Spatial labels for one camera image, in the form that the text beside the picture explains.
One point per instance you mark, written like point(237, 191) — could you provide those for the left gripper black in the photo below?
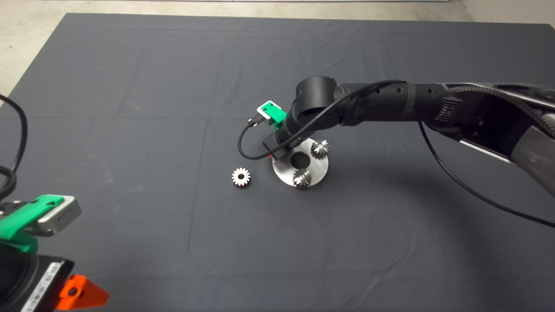
point(47, 286)

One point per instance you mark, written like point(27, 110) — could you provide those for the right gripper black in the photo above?
point(279, 145)

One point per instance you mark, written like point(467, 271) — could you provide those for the white spur gear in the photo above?
point(236, 177)

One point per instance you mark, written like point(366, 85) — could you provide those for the small steel gear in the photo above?
point(320, 150)
point(302, 180)

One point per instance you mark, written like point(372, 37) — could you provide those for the round metal plate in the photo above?
point(321, 171)

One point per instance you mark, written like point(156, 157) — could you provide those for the dark grey table cloth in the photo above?
point(173, 65)

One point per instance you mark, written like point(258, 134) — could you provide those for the right green camera mount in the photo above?
point(277, 116)

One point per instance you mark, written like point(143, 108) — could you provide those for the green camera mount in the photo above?
point(277, 116)
point(21, 216)

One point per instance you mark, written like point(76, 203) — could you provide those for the right grey camera box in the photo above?
point(259, 109)

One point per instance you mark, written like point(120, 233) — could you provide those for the grey camera box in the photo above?
point(65, 214)
point(259, 109)

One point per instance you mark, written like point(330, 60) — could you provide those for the left grey camera box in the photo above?
point(65, 214)

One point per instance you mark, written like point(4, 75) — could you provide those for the left green camera mount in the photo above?
point(21, 216)

